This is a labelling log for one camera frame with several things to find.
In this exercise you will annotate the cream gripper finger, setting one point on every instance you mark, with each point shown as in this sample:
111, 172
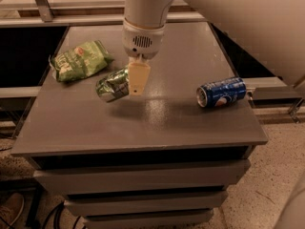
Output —
138, 74

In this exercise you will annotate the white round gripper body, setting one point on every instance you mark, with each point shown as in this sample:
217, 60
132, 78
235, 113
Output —
143, 42

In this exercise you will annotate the green soda can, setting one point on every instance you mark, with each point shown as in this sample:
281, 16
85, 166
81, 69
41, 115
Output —
113, 86

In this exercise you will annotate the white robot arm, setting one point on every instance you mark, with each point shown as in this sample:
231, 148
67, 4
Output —
272, 31

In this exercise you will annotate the blue Pepsi can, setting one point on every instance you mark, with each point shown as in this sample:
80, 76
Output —
219, 93

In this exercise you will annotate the green chip bag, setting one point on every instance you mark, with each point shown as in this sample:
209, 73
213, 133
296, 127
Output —
80, 62

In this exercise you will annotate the grey drawer cabinet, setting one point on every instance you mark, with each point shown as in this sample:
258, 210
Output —
148, 160

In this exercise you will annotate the tan shoe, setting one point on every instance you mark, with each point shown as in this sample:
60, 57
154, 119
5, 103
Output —
11, 210

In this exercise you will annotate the metal railing frame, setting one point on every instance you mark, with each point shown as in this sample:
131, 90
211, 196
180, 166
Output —
51, 13

